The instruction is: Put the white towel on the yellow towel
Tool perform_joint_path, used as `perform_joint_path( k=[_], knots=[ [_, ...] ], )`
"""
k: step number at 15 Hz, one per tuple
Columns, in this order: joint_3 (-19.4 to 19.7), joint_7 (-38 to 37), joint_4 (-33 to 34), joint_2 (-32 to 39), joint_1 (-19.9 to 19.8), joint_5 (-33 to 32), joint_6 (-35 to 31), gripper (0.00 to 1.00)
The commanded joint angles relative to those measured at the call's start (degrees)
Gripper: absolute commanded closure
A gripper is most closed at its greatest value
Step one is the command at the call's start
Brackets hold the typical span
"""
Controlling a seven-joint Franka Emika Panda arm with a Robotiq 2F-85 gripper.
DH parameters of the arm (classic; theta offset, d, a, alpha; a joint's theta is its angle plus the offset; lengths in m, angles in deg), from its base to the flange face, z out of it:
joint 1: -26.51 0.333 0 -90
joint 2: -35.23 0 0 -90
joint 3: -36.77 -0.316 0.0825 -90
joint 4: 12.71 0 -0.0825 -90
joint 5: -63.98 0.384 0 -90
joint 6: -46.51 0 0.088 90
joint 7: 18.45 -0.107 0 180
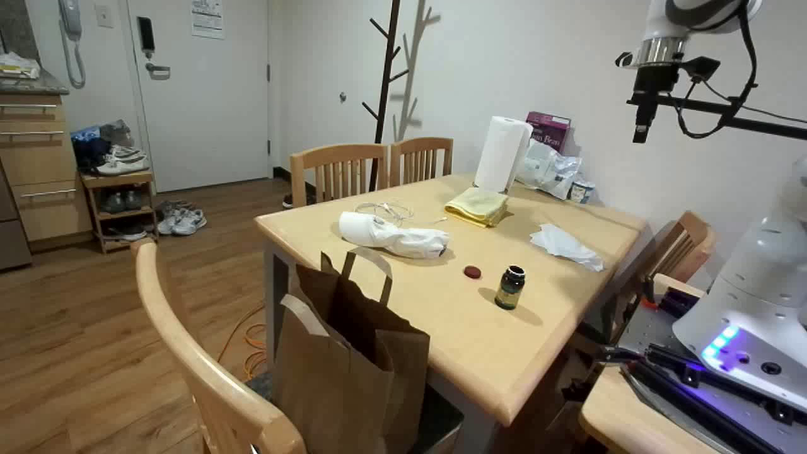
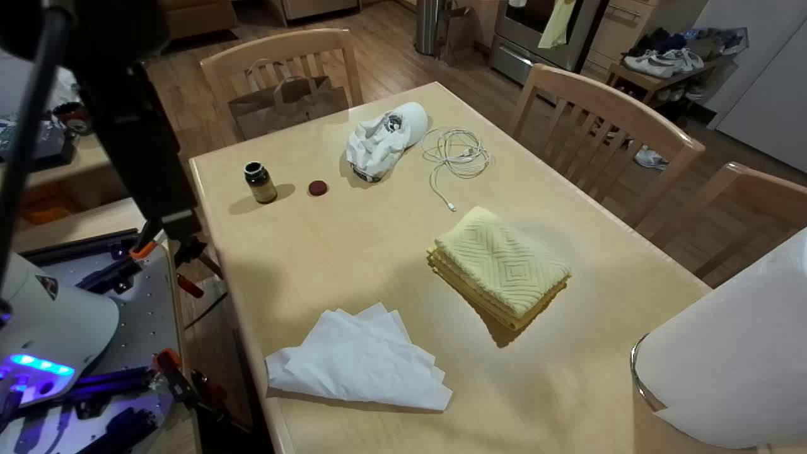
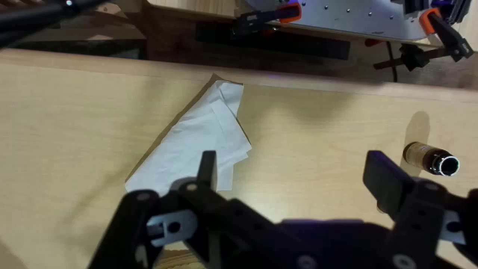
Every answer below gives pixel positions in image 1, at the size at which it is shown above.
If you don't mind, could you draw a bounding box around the white sneaker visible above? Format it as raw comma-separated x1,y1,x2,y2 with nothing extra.
173,208,210,238
154,206,190,240

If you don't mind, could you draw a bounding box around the black door handle lock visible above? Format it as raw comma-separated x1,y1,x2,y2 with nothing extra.
137,16,174,84

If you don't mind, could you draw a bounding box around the white plastic bag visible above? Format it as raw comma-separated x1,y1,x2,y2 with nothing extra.
513,137,586,202

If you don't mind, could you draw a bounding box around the white door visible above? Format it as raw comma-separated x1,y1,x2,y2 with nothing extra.
125,0,272,195

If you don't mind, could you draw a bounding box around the wooden slat-back chair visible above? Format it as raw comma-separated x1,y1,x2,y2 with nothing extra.
390,135,456,190
289,141,392,211

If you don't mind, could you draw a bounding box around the blue bundle on rack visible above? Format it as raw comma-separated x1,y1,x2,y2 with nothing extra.
72,124,115,177

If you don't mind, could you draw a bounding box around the white shoes pair on rack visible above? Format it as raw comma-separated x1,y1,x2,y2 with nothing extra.
97,145,151,177

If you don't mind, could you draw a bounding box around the dark bottle with label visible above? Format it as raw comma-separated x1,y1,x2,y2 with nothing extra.
492,264,529,314

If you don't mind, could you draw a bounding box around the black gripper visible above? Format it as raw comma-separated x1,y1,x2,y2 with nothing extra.
629,64,682,148

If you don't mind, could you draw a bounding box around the folded yellow towel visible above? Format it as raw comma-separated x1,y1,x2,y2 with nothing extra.
441,184,513,230

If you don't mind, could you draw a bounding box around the purple box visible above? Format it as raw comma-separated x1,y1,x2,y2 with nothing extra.
524,108,576,158

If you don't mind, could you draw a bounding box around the wooden chair beside robot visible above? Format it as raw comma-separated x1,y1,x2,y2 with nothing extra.
577,211,717,352

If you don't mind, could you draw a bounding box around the black clamp with purple glow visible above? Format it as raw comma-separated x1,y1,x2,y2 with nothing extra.
622,342,807,454

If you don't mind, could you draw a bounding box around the dark wooden coat rack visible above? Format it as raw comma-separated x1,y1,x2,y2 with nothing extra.
362,0,405,193

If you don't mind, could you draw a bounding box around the black horizontal bar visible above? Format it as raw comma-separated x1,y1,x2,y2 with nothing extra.
627,91,807,145

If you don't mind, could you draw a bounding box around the crumpled white cloth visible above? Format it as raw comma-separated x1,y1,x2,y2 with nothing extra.
337,211,453,264

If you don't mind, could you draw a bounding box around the white paper towel roll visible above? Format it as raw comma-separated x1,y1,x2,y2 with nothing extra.
471,115,536,197

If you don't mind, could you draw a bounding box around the grey appliance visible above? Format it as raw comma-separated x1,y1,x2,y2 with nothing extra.
0,161,36,272

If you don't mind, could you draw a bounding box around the white wall phone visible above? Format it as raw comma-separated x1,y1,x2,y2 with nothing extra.
55,0,88,91

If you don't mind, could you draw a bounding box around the brown paper bag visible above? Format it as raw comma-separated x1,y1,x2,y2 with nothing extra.
272,247,435,454

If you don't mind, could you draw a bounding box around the wooden chair with curved back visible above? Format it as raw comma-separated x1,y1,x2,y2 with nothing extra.
135,238,311,454

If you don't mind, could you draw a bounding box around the wooden shoe rack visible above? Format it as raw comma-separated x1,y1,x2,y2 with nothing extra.
82,166,160,256

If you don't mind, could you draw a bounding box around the paper notice sheet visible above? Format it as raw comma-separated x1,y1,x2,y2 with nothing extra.
190,0,227,42

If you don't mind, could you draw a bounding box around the wooden drawer cabinet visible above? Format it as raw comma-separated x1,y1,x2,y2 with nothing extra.
0,79,97,256

